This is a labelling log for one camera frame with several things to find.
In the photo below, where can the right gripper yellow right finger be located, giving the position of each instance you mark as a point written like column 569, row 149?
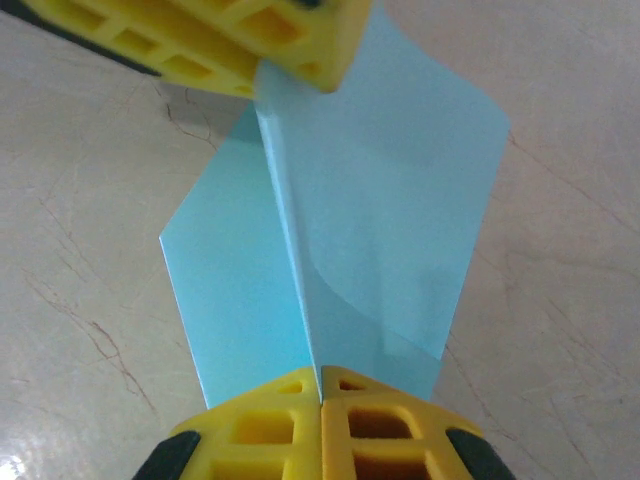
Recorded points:
column 390, row 440

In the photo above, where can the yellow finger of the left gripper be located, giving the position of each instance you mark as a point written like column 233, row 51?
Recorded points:
column 310, row 30
column 150, row 35

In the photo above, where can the light blue paper sheet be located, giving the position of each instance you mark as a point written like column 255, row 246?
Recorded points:
column 375, row 200

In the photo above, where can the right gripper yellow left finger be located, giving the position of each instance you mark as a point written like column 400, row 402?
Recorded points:
column 250, row 440

